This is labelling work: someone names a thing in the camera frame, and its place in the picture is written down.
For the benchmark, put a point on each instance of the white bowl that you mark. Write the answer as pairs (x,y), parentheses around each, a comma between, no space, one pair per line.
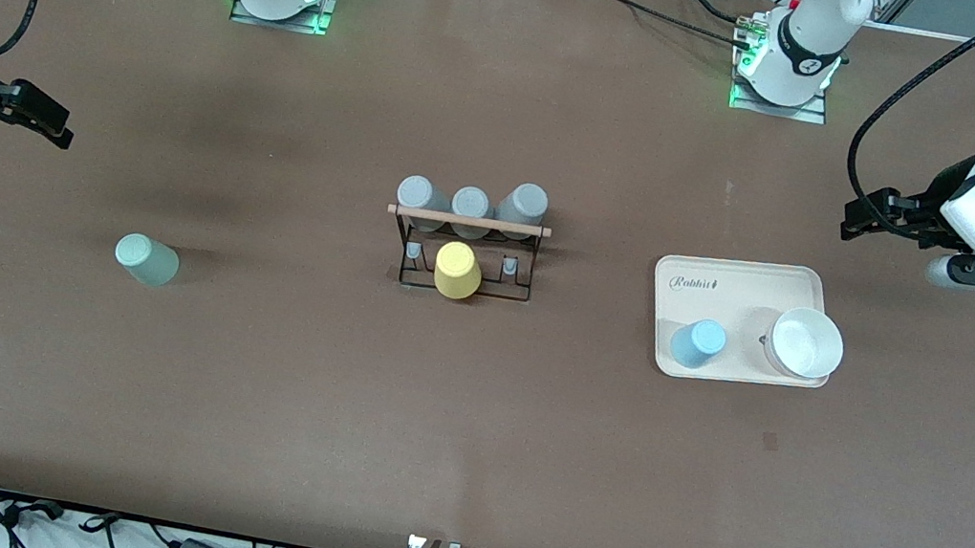
(806,343)

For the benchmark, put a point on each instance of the pale green cup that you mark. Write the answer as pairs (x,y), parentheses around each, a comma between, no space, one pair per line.
(147,259)

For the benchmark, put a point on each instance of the yellow cup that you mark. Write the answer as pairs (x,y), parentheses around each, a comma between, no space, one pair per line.
(456,271)

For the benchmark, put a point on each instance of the beige rectangular tray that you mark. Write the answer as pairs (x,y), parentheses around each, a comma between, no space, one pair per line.
(736,292)

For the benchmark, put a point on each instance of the grey cup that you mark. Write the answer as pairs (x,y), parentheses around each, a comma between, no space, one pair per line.
(525,200)
(415,191)
(471,202)

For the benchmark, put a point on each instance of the light blue cup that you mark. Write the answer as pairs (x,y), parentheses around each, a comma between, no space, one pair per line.
(698,342)

